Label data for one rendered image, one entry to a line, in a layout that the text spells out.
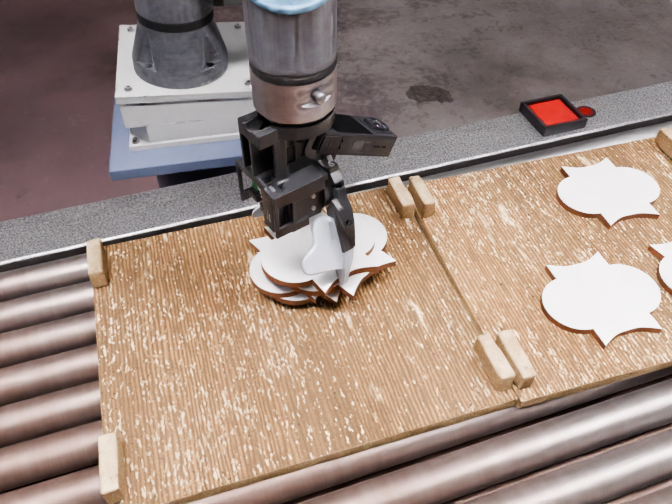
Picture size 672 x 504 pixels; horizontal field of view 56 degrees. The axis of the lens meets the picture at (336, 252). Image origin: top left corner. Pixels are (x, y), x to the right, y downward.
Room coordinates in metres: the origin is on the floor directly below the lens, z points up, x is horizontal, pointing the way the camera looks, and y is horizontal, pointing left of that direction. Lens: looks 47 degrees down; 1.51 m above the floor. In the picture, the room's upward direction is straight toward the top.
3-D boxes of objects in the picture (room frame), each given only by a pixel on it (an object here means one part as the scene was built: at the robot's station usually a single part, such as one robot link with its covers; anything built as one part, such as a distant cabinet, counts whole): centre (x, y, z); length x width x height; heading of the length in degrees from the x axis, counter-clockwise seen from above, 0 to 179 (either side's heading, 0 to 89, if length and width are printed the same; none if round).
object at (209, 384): (0.44, 0.06, 0.93); 0.41 x 0.35 x 0.02; 107
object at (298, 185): (0.48, 0.04, 1.13); 0.09 x 0.08 x 0.12; 126
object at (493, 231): (0.56, -0.34, 0.93); 0.41 x 0.35 x 0.02; 106
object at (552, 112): (0.85, -0.35, 0.92); 0.06 x 0.06 x 0.01; 19
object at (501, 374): (0.37, -0.17, 0.95); 0.06 x 0.02 x 0.03; 17
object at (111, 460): (0.26, 0.21, 0.95); 0.06 x 0.02 x 0.03; 17
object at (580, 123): (0.85, -0.35, 0.92); 0.08 x 0.08 x 0.02; 19
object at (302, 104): (0.49, 0.03, 1.21); 0.08 x 0.08 x 0.05
